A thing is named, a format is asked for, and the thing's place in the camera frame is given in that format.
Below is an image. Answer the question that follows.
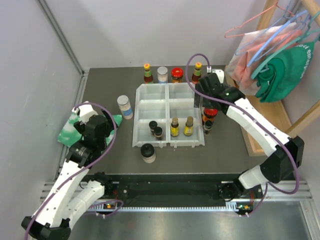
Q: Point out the small black cap spice bottle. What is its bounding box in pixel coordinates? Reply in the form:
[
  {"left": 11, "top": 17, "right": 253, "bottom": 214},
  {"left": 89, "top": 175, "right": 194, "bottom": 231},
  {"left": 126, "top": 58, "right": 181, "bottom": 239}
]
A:
[{"left": 203, "top": 120, "right": 213, "bottom": 135}]

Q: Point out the yellow label brown bottle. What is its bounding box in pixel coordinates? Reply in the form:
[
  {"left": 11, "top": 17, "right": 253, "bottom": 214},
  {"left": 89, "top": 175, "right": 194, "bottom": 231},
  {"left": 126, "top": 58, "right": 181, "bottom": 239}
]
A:
[
  {"left": 170, "top": 117, "right": 179, "bottom": 137},
  {"left": 183, "top": 116, "right": 194, "bottom": 137}
]

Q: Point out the black cap pepper bottle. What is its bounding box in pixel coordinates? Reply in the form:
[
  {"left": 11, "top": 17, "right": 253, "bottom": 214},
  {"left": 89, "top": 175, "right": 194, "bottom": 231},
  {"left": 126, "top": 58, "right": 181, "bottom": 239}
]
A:
[
  {"left": 148, "top": 120, "right": 158, "bottom": 136},
  {"left": 153, "top": 126, "right": 163, "bottom": 141}
]

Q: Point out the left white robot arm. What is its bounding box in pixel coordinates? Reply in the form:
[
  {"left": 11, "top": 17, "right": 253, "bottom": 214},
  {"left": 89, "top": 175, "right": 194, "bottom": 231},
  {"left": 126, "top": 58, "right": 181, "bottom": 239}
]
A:
[{"left": 21, "top": 112, "right": 118, "bottom": 240}]

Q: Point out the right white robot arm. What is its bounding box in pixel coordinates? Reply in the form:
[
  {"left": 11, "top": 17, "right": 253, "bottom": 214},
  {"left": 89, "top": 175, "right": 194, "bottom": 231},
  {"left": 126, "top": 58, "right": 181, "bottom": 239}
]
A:
[{"left": 194, "top": 73, "right": 305, "bottom": 198}]

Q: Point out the right orange cap sauce bottle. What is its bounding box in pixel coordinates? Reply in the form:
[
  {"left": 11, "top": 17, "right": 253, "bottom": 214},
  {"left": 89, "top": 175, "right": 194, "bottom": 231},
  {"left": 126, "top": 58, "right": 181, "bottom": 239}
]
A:
[{"left": 191, "top": 62, "right": 202, "bottom": 84}]

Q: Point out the orange cap sauce bottle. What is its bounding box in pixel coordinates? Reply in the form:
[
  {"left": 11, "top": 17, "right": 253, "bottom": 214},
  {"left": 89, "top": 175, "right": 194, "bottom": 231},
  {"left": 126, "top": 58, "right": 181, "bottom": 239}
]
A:
[
  {"left": 143, "top": 63, "right": 154, "bottom": 84},
  {"left": 191, "top": 62, "right": 202, "bottom": 84}
]

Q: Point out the right red lid sauce jar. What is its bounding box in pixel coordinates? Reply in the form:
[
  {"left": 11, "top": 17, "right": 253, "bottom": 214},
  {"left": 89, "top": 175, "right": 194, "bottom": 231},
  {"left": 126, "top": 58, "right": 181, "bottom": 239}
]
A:
[{"left": 202, "top": 107, "right": 219, "bottom": 124}]

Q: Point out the red lid sauce jar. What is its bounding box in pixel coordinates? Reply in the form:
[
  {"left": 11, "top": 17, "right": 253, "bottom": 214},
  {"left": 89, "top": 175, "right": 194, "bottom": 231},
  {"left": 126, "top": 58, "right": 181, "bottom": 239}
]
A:
[
  {"left": 202, "top": 107, "right": 219, "bottom": 124},
  {"left": 171, "top": 67, "right": 184, "bottom": 83}
]

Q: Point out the green white cloth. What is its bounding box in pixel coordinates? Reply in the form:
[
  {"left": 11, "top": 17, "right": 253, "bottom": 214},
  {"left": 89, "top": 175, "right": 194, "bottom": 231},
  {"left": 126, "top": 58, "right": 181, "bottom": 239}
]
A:
[{"left": 57, "top": 112, "right": 123, "bottom": 148}]

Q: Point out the right white organizer tray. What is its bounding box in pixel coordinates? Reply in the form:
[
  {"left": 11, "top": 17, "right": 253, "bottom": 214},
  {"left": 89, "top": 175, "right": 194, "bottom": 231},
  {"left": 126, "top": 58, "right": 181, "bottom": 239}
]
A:
[{"left": 165, "top": 82, "right": 205, "bottom": 148}]

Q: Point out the white organizer tray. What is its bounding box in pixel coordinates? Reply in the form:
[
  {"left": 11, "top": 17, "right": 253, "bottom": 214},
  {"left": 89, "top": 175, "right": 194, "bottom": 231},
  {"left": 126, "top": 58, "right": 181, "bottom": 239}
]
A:
[
  {"left": 165, "top": 82, "right": 205, "bottom": 148},
  {"left": 132, "top": 83, "right": 168, "bottom": 148}
]

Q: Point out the back red lid sauce jar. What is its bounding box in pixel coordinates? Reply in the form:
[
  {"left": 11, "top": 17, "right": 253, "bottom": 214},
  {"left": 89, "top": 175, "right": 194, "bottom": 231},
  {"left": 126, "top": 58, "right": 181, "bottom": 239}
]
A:
[{"left": 171, "top": 67, "right": 184, "bottom": 83}]

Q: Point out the left silver lid salt jar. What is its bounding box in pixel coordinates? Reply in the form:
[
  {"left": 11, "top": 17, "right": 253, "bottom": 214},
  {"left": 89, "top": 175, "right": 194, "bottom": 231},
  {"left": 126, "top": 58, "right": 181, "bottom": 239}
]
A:
[{"left": 117, "top": 95, "right": 133, "bottom": 120}]

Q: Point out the silver lid salt jar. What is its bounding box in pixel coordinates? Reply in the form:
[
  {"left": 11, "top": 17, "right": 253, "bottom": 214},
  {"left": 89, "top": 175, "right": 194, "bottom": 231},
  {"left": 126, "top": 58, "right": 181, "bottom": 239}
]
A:
[
  {"left": 117, "top": 95, "right": 133, "bottom": 120},
  {"left": 157, "top": 66, "right": 168, "bottom": 84}
]

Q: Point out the back silver lid salt jar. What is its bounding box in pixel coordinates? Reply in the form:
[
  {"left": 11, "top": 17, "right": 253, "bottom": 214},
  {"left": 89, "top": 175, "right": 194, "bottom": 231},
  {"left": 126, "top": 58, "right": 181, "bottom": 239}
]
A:
[{"left": 157, "top": 66, "right": 168, "bottom": 84}]

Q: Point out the left white organizer tray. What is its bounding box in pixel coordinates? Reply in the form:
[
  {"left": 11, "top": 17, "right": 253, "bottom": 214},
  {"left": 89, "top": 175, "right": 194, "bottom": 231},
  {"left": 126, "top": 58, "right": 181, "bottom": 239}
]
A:
[{"left": 132, "top": 83, "right": 168, "bottom": 148}]

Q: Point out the left orange cap sauce bottle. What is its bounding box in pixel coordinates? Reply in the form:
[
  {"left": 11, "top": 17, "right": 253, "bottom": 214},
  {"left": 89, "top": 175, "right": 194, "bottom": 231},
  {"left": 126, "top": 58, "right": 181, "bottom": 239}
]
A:
[{"left": 143, "top": 63, "right": 154, "bottom": 84}]

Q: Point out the pink white garment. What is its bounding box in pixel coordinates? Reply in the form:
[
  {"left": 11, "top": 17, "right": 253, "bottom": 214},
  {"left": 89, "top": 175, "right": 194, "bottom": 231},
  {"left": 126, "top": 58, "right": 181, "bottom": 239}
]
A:
[{"left": 225, "top": 22, "right": 303, "bottom": 96}]

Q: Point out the black lid shaker front left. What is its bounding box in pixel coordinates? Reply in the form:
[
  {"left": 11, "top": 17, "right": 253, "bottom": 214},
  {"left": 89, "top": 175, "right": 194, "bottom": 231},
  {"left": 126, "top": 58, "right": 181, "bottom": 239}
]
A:
[{"left": 140, "top": 143, "right": 156, "bottom": 164}]

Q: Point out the wooden clothes rack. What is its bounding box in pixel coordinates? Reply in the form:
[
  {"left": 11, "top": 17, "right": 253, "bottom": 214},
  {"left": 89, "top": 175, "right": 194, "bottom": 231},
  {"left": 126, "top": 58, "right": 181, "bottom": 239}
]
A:
[{"left": 223, "top": 0, "right": 320, "bottom": 157}]

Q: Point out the green garment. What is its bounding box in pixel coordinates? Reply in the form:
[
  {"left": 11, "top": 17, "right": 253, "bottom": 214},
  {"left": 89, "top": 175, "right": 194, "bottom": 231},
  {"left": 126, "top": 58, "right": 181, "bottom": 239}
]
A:
[{"left": 254, "top": 41, "right": 315, "bottom": 103}]

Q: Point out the blue hanger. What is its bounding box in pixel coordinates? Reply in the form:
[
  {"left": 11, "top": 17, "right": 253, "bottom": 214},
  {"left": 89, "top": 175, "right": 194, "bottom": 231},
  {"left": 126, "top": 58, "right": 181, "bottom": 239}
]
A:
[{"left": 234, "top": 10, "right": 310, "bottom": 67}]

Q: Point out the pink hanger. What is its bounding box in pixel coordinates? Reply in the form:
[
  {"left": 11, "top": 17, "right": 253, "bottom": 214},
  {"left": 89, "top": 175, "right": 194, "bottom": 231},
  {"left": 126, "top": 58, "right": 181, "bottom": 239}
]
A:
[{"left": 223, "top": 0, "right": 298, "bottom": 39}]

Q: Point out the teal hanger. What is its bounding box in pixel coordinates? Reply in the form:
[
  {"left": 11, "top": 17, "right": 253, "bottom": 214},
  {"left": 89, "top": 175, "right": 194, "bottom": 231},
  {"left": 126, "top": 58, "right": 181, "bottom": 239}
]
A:
[{"left": 251, "top": 11, "right": 320, "bottom": 79}]

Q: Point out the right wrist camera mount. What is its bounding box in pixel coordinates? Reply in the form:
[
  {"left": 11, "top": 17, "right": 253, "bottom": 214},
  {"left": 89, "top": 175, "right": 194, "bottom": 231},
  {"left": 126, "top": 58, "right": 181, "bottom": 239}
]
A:
[{"left": 206, "top": 65, "right": 225, "bottom": 84}]

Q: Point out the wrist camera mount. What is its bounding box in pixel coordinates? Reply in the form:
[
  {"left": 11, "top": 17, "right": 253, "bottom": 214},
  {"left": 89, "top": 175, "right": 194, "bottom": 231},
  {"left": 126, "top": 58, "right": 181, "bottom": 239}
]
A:
[
  {"left": 72, "top": 101, "right": 98, "bottom": 124},
  {"left": 206, "top": 65, "right": 225, "bottom": 84}
]

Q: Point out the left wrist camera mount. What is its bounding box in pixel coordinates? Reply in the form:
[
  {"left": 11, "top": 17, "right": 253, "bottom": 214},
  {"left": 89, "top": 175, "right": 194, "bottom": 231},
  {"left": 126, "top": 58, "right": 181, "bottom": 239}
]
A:
[{"left": 72, "top": 101, "right": 98, "bottom": 124}]

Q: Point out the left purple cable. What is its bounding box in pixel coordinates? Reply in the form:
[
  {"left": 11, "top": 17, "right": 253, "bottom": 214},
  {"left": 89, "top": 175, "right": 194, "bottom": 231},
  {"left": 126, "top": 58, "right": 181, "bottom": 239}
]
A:
[{"left": 23, "top": 102, "right": 125, "bottom": 240}]

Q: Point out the purple cable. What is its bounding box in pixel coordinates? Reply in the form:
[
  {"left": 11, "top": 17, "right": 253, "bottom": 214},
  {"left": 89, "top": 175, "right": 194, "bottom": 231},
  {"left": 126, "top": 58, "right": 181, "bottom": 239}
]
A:
[
  {"left": 186, "top": 53, "right": 300, "bottom": 218},
  {"left": 23, "top": 102, "right": 125, "bottom": 240}
]

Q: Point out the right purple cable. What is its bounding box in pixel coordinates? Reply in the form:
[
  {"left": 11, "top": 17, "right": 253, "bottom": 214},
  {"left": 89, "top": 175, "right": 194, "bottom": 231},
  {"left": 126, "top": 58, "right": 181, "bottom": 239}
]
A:
[{"left": 186, "top": 53, "right": 300, "bottom": 218}]

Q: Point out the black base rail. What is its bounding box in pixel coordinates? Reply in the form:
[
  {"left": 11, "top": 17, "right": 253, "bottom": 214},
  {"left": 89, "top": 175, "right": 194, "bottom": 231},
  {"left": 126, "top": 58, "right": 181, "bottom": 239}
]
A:
[{"left": 99, "top": 172, "right": 266, "bottom": 207}]

